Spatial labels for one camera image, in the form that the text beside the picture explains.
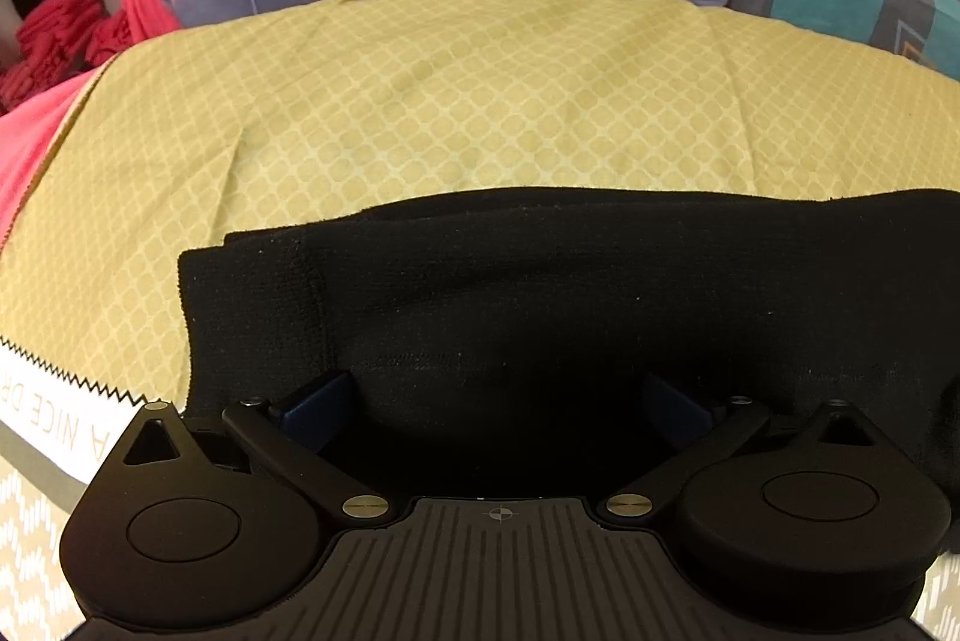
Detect red bedspread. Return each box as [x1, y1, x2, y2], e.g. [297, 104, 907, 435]
[90, 0, 182, 67]

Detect yellow printed blanket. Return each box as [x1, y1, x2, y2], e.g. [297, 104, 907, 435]
[0, 0, 960, 634]

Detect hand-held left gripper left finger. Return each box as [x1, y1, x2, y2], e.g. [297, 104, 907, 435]
[103, 369, 392, 528]

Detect black pants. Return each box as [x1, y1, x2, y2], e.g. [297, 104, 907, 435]
[177, 188, 960, 484]

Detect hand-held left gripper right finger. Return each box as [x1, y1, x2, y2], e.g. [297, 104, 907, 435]
[598, 371, 880, 525]

